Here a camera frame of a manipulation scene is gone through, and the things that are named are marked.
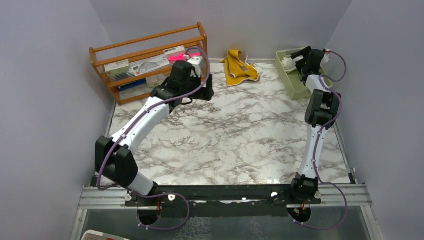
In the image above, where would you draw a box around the white towel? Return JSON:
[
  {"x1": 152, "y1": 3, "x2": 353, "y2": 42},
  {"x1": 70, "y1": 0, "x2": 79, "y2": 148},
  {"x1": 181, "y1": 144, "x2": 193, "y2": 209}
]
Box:
[{"x1": 281, "y1": 56, "x2": 304, "y2": 73}]

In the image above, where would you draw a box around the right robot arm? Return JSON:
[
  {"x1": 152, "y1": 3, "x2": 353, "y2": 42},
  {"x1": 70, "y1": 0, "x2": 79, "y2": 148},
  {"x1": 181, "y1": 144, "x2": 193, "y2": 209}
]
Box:
[{"x1": 288, "y1": 46, "x2": 341, "y2": 204}]

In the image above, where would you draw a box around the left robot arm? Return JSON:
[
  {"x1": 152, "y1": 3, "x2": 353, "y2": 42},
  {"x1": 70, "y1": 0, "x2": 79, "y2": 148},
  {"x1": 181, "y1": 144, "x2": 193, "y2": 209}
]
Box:
[{"x1": 94, "y1": 56, "x2": 214, "y2": 206}]

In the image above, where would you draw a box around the pink ruler set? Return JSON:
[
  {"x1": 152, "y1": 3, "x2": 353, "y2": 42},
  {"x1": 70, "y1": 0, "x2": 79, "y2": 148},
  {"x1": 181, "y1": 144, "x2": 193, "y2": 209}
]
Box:
[{"x1": 168, "y1": 53, "x2": 201, "y2": 63}]

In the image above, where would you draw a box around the green plastic basket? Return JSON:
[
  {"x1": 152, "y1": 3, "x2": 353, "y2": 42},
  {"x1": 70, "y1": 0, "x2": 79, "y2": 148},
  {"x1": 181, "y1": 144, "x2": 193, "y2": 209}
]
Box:
[{"x1": 275, "y1": 48, "x2": 333, "y2": 100}]

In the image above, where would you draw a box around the small white green box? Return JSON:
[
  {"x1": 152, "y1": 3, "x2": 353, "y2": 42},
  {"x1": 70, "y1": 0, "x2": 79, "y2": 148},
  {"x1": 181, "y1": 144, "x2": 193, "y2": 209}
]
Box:
[{"x1": 145, "y1": 75, "x2": 160, "y2": 88}]

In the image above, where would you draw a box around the white pack behind pink ruler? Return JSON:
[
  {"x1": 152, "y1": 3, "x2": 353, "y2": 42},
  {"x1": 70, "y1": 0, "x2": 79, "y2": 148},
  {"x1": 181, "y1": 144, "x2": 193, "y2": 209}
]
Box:
[{"x1": 163, "y1": 45, "x2": 186, "y2": 57}]

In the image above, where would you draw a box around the yellow towel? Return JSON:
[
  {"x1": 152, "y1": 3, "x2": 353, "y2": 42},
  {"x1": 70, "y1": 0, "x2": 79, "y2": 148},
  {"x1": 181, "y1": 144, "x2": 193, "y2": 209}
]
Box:
[{"x1": 219, "y1": 49, "x2": 260, "y2": 87}]

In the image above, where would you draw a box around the clear protractor ruler pack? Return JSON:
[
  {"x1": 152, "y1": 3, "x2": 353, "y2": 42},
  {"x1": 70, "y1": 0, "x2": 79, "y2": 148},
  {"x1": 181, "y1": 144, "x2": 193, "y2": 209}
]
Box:
[{"x1": 129, "y1": 54, "x2": 170, "y2": 76}]

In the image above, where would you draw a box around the wooden shelf rack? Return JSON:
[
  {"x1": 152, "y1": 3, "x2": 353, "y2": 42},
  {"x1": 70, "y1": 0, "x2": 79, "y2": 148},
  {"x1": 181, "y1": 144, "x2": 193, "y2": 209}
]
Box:
[{"x1": 89, "y1": 22, "x2": 208, "y2": 105}]

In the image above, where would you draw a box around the blue box on shelf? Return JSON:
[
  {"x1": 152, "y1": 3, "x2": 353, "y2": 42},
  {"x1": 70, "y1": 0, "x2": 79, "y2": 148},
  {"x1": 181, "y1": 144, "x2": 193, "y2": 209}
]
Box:
[{"x1": 117, "y1": 78, "x2": 147, "y2": 92}]

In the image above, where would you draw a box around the white box with red label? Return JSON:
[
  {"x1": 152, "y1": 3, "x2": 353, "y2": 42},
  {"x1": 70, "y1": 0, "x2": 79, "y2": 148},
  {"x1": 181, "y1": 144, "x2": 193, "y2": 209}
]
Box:
[{"x1": 104, "y1": 59, "x2": 131, "y2": 82}]

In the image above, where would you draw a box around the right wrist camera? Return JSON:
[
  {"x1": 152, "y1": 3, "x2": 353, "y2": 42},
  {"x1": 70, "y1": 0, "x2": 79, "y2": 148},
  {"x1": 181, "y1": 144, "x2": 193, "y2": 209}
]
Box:
[{"x1": 320, "y1": 49, "x2": 331, "y2": 65}]

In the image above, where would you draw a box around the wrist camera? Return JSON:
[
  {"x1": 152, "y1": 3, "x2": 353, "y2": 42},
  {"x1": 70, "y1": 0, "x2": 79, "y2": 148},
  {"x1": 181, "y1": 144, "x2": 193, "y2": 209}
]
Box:
[
  {"x1": 320, "y1": 49, "x2": 331, "y2": 65},
  {"x1": 187, "y1": 56, "x2": 205, "y2": 78}
]

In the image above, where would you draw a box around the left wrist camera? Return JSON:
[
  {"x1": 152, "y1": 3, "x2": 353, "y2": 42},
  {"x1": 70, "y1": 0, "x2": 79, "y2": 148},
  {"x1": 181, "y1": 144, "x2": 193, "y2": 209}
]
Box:
[{"x1": 187, "y1": 56, "x2": 205, "y2": 78}]

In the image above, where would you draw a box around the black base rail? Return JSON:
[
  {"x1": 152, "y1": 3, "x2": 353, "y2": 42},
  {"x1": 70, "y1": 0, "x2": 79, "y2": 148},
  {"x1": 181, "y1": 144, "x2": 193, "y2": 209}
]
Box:
[{"x1": 124, "y1": 184, "x2": 321, "y2": 218}]

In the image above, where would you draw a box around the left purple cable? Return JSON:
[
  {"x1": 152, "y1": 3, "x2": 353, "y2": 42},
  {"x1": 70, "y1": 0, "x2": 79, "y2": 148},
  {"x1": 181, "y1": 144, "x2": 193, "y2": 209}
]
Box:
[{"x1": 96, "y1": 46, "x2": 212, "y2": 232}]

